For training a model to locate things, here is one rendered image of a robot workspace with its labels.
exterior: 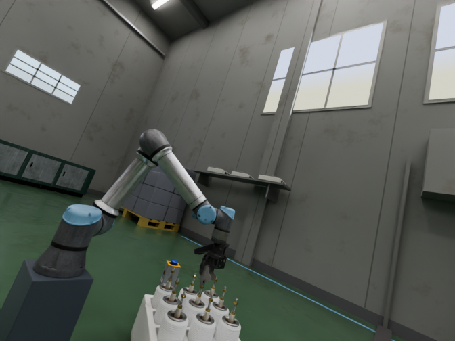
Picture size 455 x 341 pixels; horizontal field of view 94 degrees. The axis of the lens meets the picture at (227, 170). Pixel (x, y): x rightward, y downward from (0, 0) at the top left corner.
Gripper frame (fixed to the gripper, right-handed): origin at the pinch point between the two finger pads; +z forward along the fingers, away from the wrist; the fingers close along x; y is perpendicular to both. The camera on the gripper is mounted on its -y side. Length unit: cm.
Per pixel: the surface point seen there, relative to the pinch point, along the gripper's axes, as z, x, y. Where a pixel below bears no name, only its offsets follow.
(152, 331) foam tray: 16.2, -20.3, -1.1
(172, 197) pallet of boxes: -29, 216, -267
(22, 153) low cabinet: -24, 33, -511
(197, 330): 11.7, -11.0, 11.6
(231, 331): 10.5, 0.2, 20.3
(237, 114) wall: -246, 265, -213
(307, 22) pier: -443, 243, -98
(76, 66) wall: -300, 89, -689
